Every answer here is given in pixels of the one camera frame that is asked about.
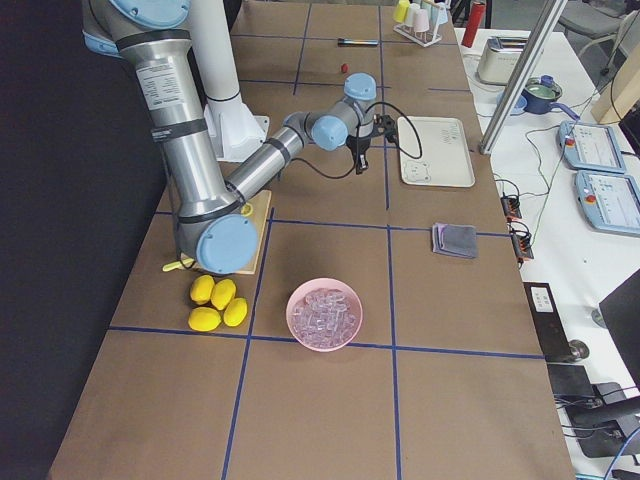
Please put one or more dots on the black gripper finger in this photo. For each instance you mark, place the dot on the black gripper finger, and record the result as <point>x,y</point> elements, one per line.
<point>358,166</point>

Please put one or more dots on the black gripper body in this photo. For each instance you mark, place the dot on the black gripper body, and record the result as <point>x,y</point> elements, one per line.
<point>359,145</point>

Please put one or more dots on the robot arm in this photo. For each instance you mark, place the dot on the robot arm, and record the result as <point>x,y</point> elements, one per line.
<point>154,37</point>

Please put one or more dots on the white cup rack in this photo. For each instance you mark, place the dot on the white cup rack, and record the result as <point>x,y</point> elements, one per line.
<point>439,15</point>

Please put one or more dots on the yellow cup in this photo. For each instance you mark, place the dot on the yellow cup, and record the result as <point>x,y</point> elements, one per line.
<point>400,11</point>

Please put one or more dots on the pink cup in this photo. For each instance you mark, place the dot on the pink cup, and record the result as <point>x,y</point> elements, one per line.
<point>420,21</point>

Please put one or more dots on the clear ice cubes pile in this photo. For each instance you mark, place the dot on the clear ice cubes pile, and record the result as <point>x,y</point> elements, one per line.
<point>323,319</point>

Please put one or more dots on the cream tray with bear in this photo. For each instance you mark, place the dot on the cream tray with bear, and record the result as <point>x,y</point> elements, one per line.
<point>434,152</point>

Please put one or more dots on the steel muddler black tip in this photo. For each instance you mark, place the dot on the steel muddler black tip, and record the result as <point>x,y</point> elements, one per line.
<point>345,42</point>

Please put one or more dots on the wooden cutting board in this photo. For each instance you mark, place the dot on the wooden cutting board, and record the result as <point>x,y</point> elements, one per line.
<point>257,225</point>

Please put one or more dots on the folded grey purple cloth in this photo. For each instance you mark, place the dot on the folded grey purple cloth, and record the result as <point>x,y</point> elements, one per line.
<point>455,240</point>

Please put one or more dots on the pink bowl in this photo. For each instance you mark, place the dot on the pink bowl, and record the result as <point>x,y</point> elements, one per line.
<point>325,283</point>

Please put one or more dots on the red cylinder bottle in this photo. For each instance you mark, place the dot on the red cylinder bottle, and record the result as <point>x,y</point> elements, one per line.
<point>476,14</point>

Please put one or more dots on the blue pot with lid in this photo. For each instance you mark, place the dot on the blue pot with lid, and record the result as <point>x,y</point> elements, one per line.
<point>542,95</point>

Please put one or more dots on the yellow lemon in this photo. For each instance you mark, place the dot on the yellow lemon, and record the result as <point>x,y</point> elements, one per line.
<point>223,293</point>
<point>204,319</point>
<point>201,289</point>
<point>235,312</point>

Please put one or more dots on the yellow knife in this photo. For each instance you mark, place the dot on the yellow knife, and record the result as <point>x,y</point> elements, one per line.
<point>178,265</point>

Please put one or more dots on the upper teach pendant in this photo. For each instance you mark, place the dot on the upper teach pendant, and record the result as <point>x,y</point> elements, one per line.
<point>590,147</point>

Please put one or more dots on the teach pendant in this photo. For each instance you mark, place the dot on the teach pendant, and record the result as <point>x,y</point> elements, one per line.
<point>590,147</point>
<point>610,201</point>

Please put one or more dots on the lower teach pendant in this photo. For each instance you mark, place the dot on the lower teach pendant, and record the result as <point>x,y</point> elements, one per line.
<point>610,201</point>

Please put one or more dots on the black monitor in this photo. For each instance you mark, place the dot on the black monitor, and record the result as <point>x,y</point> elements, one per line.
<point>620,311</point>

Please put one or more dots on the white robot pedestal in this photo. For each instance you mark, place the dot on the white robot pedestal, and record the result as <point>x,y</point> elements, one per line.
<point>235,132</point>

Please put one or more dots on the aluminium frame post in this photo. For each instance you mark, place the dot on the aluminium frame post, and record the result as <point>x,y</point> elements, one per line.
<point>533,50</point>

